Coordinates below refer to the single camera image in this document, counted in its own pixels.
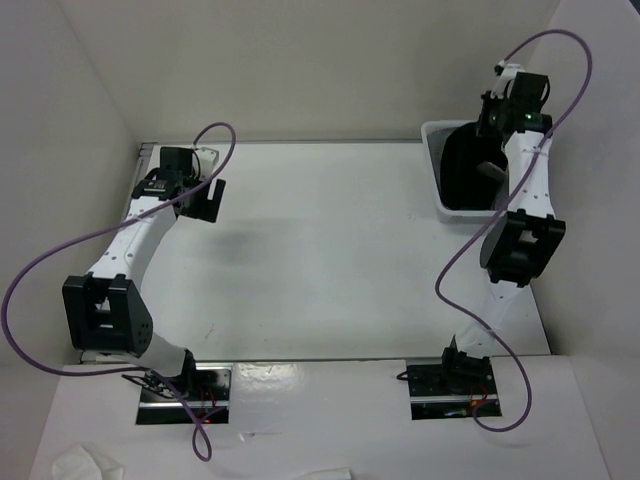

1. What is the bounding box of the black skirt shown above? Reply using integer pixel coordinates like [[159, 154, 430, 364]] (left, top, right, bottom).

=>
[[439, 122, 508, 211]]

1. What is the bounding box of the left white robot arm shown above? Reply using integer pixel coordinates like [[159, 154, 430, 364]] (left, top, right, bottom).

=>
[[62, 146, 226, 400]]

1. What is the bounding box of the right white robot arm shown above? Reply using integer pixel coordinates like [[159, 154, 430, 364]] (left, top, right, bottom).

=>
[[437, 64, 566, 394]]

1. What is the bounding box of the white plastic basket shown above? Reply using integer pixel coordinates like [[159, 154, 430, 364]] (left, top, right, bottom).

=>
[[421, 120, 508, 225]]

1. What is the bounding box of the crumpled white tissue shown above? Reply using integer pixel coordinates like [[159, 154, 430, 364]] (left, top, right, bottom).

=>
[[51, 443, 125, 480]]

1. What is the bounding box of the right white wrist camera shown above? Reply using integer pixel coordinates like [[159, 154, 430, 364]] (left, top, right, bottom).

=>
[[490, 60, 525, 99]]

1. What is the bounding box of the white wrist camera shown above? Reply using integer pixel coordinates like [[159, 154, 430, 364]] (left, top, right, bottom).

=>
[[192, 147, 220, 180], [490, 60, 525, 99]]

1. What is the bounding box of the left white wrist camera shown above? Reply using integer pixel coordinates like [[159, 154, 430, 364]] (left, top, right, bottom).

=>
[[192, 147, 220, 180]]

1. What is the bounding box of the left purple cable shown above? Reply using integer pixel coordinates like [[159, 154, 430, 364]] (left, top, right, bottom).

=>
[[2, 122, 236, 461]]

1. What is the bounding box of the purple cable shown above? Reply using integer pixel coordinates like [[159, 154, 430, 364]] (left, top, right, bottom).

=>
[[2, 122, 236, 461], [434, 29, 596, 432]]

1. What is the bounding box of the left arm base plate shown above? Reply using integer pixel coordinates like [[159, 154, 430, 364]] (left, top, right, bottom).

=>
[[124, 362, 233, 426]]

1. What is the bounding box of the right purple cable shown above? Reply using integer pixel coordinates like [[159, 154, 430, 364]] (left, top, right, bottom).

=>
[[434, 29, 596, 432]]

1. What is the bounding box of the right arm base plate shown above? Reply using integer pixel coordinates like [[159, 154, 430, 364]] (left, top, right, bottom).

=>
[[396, 361, 502, 421]]

